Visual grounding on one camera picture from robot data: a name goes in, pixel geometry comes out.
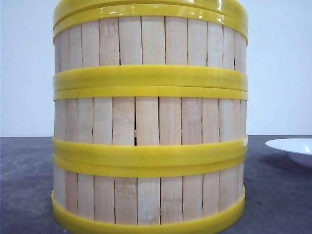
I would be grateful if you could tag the bamboo steamer basket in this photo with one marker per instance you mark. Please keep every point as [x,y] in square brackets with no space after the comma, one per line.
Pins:
[147,132]
[150,51]
[194,204]

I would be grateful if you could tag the white plate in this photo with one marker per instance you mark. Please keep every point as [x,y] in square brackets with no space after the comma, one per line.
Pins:
[298,149]

